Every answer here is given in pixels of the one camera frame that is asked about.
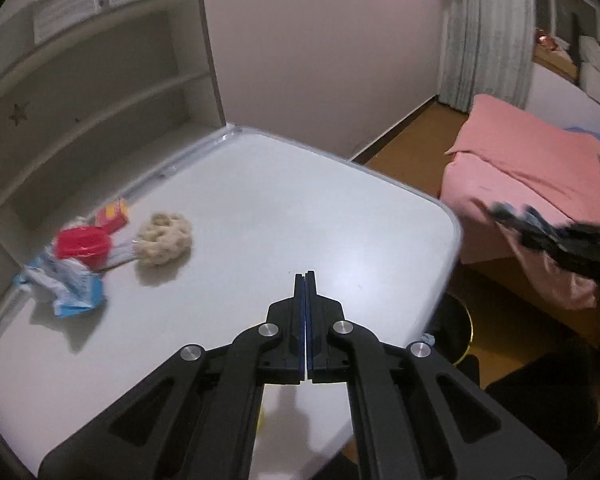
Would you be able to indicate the black bin with gold rim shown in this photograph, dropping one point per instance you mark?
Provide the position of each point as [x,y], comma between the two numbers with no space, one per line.
[452,320]

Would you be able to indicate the cartoon print blue packet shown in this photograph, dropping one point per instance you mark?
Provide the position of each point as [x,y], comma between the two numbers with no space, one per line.
[70,290]

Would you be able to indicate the white desk shelf unit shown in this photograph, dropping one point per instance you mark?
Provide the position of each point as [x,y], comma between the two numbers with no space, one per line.
[105,60]

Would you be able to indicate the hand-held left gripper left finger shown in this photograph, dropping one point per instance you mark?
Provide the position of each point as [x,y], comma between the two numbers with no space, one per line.
[287,340]

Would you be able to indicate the window frame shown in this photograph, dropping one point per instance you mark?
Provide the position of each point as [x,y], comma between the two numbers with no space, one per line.
[560,10]

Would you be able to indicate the white drawer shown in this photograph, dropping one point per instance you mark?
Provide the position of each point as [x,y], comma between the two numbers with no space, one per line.
[0,270]

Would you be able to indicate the silver wrapper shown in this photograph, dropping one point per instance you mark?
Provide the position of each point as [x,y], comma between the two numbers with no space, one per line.
[122,252]

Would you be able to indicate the pink bed blanket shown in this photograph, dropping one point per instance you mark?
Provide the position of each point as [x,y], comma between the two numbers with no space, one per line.
[520,155]

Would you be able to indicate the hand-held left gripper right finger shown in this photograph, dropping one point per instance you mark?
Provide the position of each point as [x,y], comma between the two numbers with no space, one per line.
[325,345]

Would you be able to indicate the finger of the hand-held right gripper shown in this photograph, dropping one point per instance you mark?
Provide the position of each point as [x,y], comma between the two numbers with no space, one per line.
[545,237]

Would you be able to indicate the red snack packet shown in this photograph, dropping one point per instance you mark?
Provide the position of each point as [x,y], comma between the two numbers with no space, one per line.
[82,245]

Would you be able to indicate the white pillow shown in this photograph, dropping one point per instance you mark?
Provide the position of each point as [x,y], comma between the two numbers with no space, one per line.
[592,75]

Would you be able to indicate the grey curtain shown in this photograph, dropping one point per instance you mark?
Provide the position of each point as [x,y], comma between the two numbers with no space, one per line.
[485,35]

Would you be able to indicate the small red box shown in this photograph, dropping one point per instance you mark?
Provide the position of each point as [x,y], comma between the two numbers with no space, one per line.
[111,216]

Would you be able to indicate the beige plush toy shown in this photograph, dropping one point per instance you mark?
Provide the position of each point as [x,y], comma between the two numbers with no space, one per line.
[162,240]

